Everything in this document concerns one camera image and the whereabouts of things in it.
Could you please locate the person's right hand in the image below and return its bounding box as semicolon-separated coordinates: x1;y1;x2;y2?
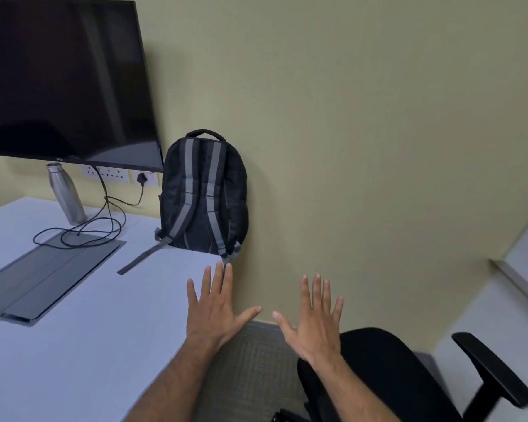
271;273;345;370

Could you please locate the person's left hand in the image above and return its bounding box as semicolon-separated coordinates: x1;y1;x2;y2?
186;261;263;350

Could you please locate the black swivel office chair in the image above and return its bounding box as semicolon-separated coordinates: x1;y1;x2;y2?
272;327;528;422

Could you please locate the black grey backpack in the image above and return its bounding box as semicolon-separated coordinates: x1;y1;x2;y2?
116;129;250;276

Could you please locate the person's left forearm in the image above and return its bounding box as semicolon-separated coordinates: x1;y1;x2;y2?
123;333;224;422

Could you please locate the steel water bottle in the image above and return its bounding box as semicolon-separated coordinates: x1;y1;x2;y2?
46;162;89;226

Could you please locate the white whiteboard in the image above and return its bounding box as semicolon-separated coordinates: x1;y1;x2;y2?
489;206;528;317

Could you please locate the black television screen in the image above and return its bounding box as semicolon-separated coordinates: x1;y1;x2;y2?
0;0;165;173

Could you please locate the white wall switch plate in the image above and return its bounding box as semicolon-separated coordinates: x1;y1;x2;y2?
133;170;160;188

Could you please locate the black power cable with plug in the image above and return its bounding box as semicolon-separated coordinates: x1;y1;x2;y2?
105;172;149;207

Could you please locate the black coiled cable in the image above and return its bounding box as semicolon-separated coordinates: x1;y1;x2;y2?
33;166;127;250

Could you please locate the grey table cable box lid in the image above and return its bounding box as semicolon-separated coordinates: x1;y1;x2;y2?
0;230;127;328

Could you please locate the white wall socket strip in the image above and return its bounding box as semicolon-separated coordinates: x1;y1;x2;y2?
80;164;131;184

